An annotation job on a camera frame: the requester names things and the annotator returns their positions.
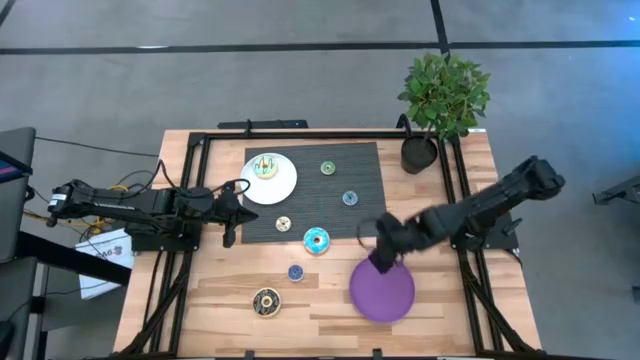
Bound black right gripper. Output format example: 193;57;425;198
368;212;421;275

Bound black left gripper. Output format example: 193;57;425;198
213;182;260;225

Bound large yellow green iced donut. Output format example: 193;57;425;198
252;154;280;181

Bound large black iced donut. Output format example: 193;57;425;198
251;286;283;319

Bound white round plate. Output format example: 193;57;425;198
239;152;299;206

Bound purple round plate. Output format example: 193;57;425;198
348;252;417;324

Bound large light blue iced donut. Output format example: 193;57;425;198
303;226;331;256

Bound dark grey woven placemat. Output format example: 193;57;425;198
240;142;387;245

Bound black power strip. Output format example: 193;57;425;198
217;118;310;130

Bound black furniture beam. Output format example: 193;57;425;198
17;232;132;286

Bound green plant in black pot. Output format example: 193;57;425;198
397;52;492;176

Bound grey furniture unit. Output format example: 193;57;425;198
0;127;51;360

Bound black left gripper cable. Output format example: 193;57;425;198
210;178;252;197

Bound black aluminium rig frame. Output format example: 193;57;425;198
117;129;544;359

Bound yellow cable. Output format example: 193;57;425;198
22;183;132;232

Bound thin black floor cable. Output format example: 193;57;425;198
34;135;161;159

